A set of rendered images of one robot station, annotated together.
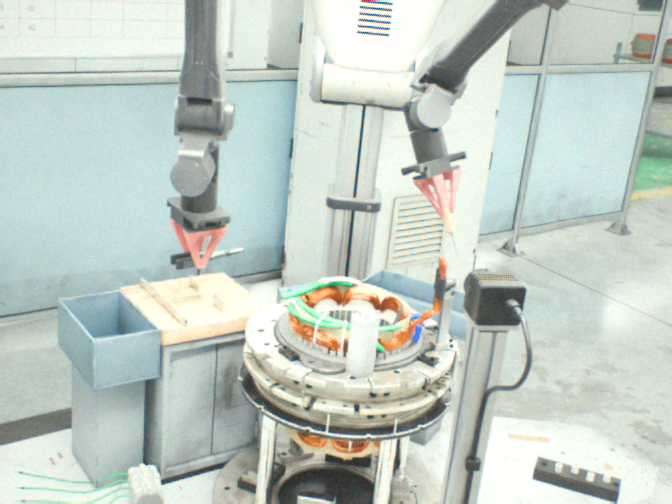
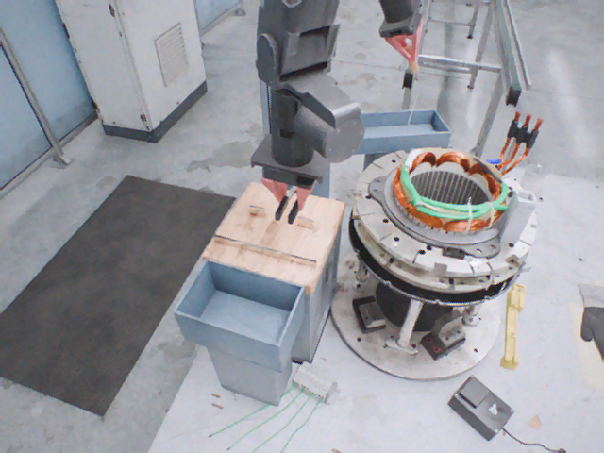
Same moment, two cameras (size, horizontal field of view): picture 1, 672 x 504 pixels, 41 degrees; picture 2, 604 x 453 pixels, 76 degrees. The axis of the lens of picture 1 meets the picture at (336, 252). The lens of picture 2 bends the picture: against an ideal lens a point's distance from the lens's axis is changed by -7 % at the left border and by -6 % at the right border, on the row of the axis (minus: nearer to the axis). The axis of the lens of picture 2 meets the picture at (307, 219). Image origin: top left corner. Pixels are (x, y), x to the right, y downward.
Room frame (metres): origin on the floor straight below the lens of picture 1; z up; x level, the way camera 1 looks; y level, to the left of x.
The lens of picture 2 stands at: (0.95, 0.47, 1.57)
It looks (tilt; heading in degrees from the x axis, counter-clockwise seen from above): 45 degrees down; 325
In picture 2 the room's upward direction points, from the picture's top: straight up
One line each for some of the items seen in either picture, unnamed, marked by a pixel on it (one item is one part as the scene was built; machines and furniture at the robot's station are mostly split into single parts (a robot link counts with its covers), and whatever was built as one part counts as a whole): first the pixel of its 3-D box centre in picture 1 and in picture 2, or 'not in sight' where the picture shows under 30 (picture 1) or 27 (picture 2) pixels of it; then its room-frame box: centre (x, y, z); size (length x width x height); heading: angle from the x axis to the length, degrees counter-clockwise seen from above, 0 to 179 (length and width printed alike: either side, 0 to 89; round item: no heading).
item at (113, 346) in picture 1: (107, 392); (249, 344); (1.29, 0.35, 0.92); 0.17 x 0.11 x 0.28; 36
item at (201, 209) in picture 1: (199, 195); (293, 142); (1.33, 0.22, 1.26); 0.10 x 0.07 x 0.07; 37
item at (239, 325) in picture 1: (195, 306); (277, 232); (1.38, 0.23, 1.05); 0.20 x 0.19 x 0.02; 126
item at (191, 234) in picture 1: (197, 237); (293, 182); (1.34, 0.22, 1.19); 0.07 x 0.07 x 0.09; 37
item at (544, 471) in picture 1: (576, 478); not in sight; (1.38, -0.47, 0.79); 0.15 x 0.05 x 0.02; 71
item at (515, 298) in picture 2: not in sight; (514, 322); (1.06, -0.17, 0.80); 0.22 x 0.04 x 0.03; 122
